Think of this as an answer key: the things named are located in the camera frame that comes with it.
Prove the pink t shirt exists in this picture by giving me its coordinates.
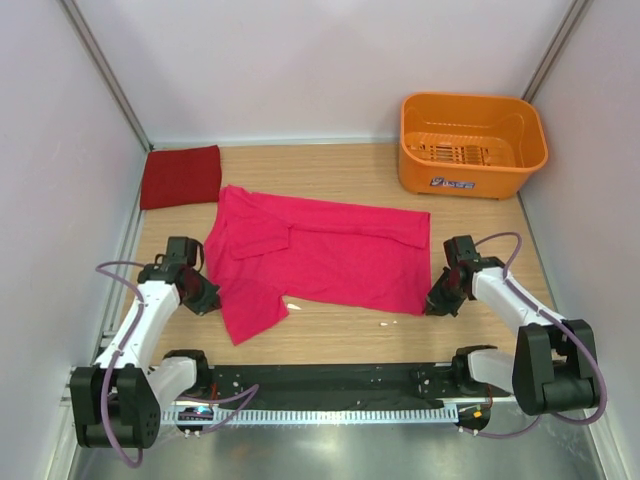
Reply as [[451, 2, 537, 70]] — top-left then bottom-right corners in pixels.
[[204, 185, 431, 345]]

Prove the orange plastic basket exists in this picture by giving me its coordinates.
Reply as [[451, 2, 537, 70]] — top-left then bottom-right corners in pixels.
[[397, 92, 548, 199]]

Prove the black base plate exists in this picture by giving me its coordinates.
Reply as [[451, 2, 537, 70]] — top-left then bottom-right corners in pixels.
[[205, 363, 508, 411]]

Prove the white slotted cable duct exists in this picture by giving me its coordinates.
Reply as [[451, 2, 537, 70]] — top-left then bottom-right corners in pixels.
[[161, 404, 458, 427]]

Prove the aluminium frame rail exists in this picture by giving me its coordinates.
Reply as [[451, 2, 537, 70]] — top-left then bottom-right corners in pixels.
[[60, 358, 609, 407]]

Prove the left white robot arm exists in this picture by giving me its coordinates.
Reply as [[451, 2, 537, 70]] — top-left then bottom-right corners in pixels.
[[70, 237, 220, 449]]

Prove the folded dark red t shirt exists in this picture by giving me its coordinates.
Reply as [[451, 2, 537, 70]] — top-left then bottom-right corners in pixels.
[[139, 145, 222, 210]]

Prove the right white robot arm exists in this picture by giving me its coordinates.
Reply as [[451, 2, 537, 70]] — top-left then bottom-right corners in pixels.
[[425, 235, 607, 421]]

